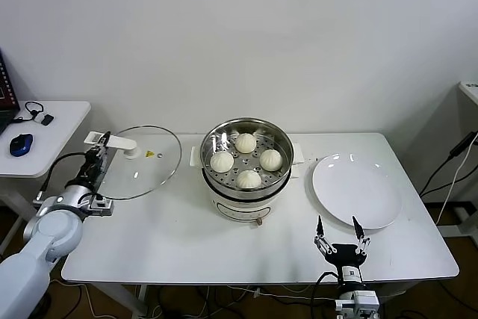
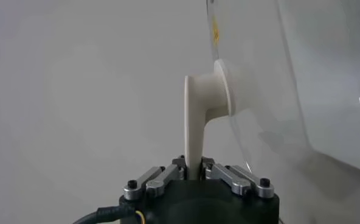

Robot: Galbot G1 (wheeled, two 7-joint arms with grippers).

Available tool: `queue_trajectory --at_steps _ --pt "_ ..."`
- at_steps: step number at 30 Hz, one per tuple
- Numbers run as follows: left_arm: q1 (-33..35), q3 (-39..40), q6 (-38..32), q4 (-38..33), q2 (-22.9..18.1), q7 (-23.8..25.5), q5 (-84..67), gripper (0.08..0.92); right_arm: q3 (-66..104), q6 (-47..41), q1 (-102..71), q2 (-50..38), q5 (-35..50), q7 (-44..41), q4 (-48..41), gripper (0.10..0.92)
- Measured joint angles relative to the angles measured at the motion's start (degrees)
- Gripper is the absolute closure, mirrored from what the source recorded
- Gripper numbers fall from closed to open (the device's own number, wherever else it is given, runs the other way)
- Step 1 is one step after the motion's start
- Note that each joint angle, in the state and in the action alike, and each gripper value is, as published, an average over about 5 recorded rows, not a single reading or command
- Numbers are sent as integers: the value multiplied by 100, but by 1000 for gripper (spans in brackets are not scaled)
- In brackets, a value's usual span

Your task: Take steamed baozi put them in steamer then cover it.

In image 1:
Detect white round plate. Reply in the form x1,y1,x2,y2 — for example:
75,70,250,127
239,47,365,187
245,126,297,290
304,152,403,230

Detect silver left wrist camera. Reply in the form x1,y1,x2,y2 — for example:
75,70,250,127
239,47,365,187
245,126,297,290
86,192,114,217

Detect white hanging cable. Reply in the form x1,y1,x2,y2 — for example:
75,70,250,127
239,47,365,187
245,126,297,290
435,139,478,225

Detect blue computer mouse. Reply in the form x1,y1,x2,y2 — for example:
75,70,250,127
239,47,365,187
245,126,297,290
8,134,34,158

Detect stainless steel steamer basket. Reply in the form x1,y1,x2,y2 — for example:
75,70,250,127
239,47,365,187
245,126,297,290
199,117,294,200

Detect black cable with white plug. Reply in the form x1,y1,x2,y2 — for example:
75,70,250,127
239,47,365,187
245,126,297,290
13,101,48,125

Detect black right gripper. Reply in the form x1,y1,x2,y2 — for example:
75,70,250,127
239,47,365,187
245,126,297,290
312,215,372,284

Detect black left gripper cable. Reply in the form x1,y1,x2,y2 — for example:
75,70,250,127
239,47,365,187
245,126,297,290
32,151,93,206

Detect white floor cable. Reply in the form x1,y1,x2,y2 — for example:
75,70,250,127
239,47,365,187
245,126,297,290
50,279,98,318

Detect white steamed baozi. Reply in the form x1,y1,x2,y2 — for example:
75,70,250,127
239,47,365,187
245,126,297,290
234,132,258,154
235,169,263,191
258,149,284,171
209,151,235,173

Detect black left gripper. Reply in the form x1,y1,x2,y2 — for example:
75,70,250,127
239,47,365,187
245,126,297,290
76,131,112,190

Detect glass lid with white handle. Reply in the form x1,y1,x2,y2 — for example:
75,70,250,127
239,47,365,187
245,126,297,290
84,124,183,200

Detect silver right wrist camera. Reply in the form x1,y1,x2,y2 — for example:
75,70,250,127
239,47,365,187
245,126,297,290
335,291,380,315

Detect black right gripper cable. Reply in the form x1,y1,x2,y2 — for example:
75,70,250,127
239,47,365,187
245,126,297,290
309,270,341,319

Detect black laptop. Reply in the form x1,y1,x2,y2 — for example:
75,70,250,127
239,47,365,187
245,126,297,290
0,48,21,137

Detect large white table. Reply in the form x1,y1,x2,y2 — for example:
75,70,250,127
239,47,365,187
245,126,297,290
61,131,460,316

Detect white electric cooker base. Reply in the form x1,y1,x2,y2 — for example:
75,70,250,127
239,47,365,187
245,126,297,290
190,141,305,229

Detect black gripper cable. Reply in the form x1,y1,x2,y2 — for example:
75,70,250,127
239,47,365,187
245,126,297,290
309,270,341,319
32,151,93,206

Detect small white side table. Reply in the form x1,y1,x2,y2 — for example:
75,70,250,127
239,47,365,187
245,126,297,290
0,101,92,223

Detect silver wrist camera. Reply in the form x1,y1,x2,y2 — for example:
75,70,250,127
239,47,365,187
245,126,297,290
335,291,380,315
86,192,114,217

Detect black cables under table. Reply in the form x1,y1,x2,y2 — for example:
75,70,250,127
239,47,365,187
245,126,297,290
156,285,337,319

